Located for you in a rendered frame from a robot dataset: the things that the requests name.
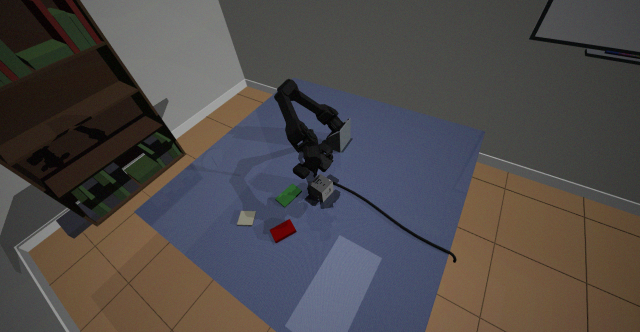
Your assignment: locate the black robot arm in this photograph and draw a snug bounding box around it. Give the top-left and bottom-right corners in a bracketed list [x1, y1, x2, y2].
[274, 79, 345, 172]

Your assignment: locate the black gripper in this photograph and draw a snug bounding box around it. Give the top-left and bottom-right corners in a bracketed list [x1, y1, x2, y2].
[292, 143, 333, 179]

